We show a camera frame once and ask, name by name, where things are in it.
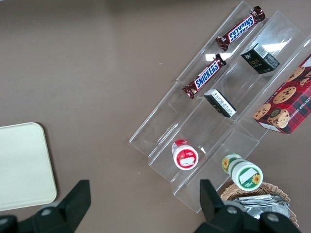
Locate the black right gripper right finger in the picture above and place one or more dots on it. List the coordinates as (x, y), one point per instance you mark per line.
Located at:
(218, 218)

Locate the Snickers chocolate bar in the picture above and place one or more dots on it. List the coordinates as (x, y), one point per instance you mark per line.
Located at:
(205, 76)
(240, 29)

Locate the green sunflower lidded jar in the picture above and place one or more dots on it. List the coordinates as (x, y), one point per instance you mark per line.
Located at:
(245, 173)

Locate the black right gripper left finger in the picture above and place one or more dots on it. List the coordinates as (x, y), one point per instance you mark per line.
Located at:
(60, 213)

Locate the small black box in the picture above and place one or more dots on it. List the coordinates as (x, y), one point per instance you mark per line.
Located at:
(221, 104)
(260, 59)

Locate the red tartan cookie box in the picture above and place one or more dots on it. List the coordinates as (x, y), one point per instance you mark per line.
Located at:
(289, 102)

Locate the beige rectangular tray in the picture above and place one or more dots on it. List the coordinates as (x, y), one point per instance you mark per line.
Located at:
(24, 165)

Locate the light oval wicker basket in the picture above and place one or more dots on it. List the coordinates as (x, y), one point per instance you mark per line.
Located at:
(229, 193)

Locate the silver foil tray stack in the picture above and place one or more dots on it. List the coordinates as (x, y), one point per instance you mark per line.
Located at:
(262, 202)

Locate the clear acrylic stepped stand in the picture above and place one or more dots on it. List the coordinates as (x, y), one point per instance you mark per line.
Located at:
(165, 126)
(274, 26)

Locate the red lidded jar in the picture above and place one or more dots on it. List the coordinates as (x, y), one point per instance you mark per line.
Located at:
(185, 157)

